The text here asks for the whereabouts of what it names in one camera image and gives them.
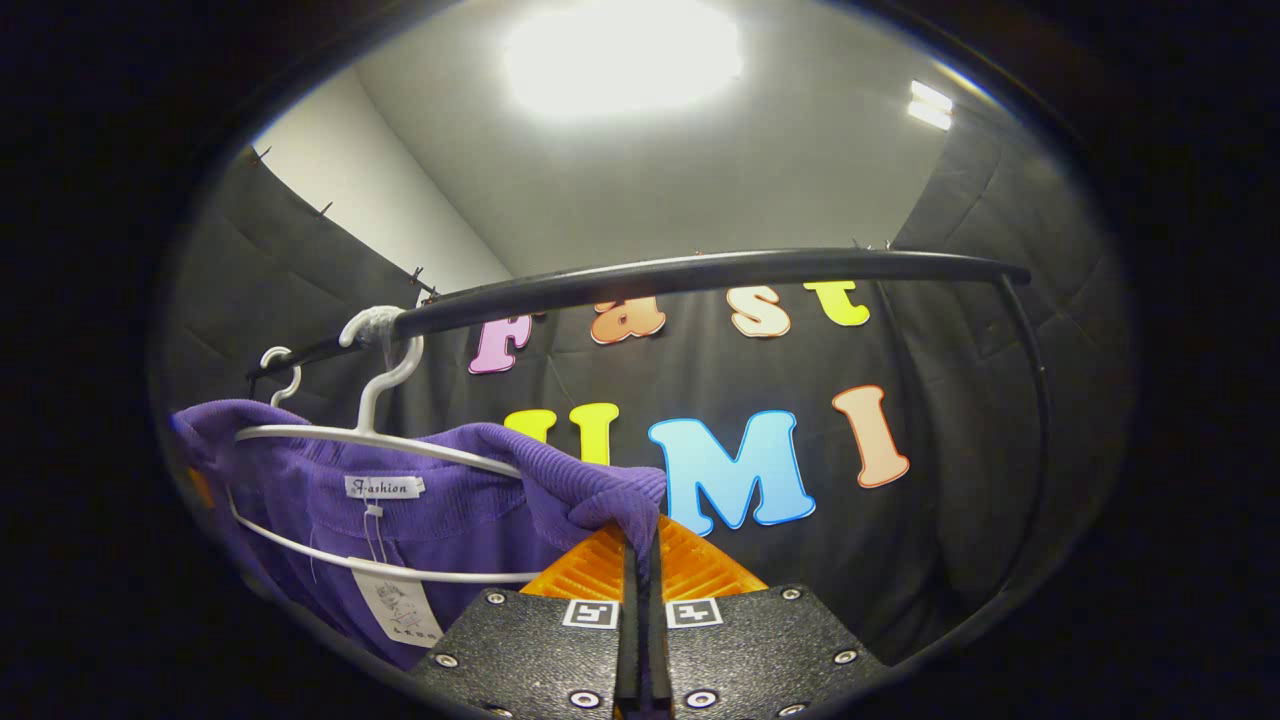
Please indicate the purple ribbed jacket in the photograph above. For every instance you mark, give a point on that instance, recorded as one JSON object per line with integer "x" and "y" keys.
{"x": 450, "y": 510}

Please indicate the white clothes hanger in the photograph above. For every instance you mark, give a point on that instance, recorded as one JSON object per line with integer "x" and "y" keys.
{"x": 296, "y": 375}
{"x": 362, "y": 420}

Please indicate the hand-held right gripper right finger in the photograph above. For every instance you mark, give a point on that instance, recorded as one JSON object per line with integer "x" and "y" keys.
{"x": 750, "y": 650}

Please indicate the large ceiling light panel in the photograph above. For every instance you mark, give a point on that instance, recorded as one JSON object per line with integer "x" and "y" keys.
{"x": 620, "y": 55}

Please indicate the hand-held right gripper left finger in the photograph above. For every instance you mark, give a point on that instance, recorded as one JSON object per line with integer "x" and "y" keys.
{"x": 540, "y": 650}

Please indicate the black clothes rack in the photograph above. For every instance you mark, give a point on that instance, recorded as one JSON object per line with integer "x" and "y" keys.
{"x": 700, "y": 270}

